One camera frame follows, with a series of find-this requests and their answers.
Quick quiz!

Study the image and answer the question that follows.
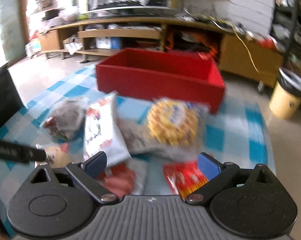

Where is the red cardboard box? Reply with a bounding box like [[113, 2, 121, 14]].
[[96, 48, 226, 113]]

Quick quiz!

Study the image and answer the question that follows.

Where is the blue white box on shelf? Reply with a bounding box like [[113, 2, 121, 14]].
[[95, 37, 122, 50]]

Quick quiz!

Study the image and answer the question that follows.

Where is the yellow trash bin black liner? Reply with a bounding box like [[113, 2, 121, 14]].
[[269, 67, 301, 120]]

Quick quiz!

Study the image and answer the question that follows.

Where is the clear grey snack bag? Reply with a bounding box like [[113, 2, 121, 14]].
[[40, 96, 89, 141]]

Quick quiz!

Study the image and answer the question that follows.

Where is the red yellow snack packet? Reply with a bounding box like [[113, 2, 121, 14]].
[[163, 161, 208, 200]]

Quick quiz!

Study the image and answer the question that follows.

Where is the yellow cable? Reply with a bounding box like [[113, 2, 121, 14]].
[[194, 0, 260, 73]]

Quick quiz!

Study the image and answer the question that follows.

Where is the white red text snack bag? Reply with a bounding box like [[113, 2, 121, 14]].
[[83, 91, 131, 167]]

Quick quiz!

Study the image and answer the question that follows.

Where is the yellow waffle snack bag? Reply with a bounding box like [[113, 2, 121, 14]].
[[147, 98, 210, 146]]

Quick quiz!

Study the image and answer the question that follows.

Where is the orange plastic bag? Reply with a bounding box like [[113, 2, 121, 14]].
[[165, 30, 223, 62]]

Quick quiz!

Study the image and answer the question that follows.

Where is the blue white checkered cloth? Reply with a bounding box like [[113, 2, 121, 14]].
[[0, 65, 275, 235]]

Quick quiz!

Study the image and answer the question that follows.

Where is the red sausage snack pack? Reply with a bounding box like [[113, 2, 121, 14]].
[[96, 158, 148, 199]]

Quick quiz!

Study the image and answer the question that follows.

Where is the white grey snack bag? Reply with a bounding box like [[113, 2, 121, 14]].
[[118, 119, 202, 162]]

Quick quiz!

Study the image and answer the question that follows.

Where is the black speaker box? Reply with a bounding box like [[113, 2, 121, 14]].
[[0, 69, 24, 129]]

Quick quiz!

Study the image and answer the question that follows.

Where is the wooden TV stand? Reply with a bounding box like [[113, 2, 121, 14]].
[[38, 15, 283, 87]]

